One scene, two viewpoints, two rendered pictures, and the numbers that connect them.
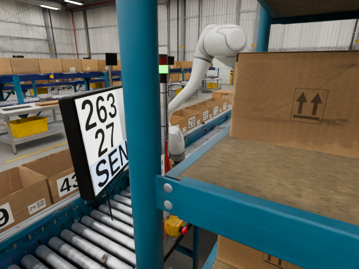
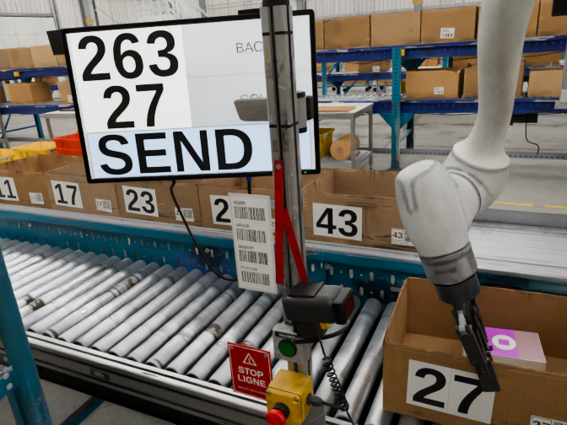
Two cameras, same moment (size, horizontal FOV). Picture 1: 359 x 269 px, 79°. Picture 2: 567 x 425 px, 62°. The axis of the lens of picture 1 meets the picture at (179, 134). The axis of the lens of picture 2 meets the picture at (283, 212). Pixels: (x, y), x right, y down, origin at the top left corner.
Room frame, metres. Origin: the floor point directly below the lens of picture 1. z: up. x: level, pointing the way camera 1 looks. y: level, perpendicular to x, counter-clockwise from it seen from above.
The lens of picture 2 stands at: (0.87, -0.72, 1.50)
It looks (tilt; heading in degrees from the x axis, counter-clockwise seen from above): 20 degrees down; 87
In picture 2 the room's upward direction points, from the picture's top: 4 degrees counter-clockwise
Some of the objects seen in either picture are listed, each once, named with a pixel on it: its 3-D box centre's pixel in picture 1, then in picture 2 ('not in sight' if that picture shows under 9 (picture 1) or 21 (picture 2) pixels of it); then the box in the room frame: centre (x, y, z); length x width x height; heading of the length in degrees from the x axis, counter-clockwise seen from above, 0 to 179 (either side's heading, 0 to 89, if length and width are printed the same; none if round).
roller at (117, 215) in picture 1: (129, 220); (349, 351); (1.08, 0.30, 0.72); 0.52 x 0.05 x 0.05; 60
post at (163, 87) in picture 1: (164, 176); (292, 263); (0.93, 0.07, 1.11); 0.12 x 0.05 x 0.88; 150
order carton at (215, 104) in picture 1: (208, 108); not in sight; (3.29, -0.45, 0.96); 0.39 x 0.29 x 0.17; 150
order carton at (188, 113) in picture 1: (184, 119); not in sight; (2.61, -0.06, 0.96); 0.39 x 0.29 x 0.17; 150
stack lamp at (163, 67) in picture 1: (161, 65); not in sight; (0.93, 0.07, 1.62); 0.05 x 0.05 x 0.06
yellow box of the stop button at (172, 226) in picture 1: (179, 222); (305, 404); (0.93, 0.00, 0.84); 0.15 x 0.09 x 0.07; 150
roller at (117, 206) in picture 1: (136, 214); (374, 357); (1.13, 0.27, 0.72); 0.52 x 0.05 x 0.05; 60
